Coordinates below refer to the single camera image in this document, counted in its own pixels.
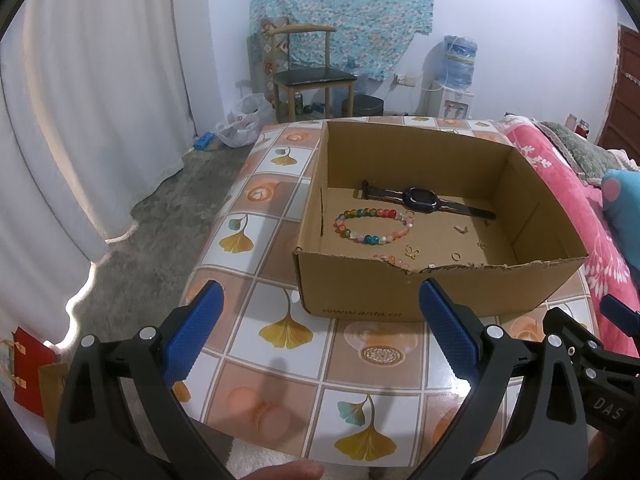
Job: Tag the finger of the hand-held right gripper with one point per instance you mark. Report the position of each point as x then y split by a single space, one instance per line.
575 332
620 307

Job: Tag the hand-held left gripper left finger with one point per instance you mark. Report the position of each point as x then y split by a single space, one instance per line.
197 325

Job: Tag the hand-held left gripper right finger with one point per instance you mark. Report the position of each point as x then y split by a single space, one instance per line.
450 330

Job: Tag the brown cardboard box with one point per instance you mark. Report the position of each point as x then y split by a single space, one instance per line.
510 285

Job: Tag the gold butterfly outline earring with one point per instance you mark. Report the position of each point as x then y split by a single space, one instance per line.
407 250

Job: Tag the tiny gold jewelry pieces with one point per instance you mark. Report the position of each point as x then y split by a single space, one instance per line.
460 229

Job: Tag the dark purple smartwatch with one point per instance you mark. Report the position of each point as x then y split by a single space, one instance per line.
422 197

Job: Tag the person's left hand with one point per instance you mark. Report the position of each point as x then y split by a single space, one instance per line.
280 471

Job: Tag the tile print table cover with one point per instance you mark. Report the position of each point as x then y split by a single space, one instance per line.
250 395

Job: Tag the blue plush toy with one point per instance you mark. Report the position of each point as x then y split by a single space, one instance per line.
625 200

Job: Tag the white and green fluffy cloth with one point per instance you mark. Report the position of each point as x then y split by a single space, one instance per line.
245 452

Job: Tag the grey green blanket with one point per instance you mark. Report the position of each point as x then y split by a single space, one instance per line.
585 152

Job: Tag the brown paper bag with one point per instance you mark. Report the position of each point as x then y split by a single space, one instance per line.
52 400

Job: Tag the red gift bag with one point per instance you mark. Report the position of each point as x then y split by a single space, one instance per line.
30 375

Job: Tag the small blue object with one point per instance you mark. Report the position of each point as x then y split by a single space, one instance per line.
204 141

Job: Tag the white plastic bag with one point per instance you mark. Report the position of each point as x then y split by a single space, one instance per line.
242 125

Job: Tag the brown wooden door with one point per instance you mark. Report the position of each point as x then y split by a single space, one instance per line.
625 100

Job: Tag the white water dispenser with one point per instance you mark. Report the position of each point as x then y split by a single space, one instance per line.
450 105

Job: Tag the white curtain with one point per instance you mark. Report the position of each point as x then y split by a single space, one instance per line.
75 135

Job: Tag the dark round bin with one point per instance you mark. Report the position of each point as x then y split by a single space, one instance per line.
362 106

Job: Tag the blue water dispenser bottle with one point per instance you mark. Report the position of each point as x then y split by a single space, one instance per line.
459 62

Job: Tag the wooden chair with dark seat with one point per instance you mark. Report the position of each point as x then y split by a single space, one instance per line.
312 76

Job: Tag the patchwork patterned cloth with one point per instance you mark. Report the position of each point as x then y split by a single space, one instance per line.
272 60

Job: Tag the white wall socket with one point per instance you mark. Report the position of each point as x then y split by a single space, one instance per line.
405 80

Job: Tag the teal patterned wall cloth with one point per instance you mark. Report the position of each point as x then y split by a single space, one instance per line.
350 10

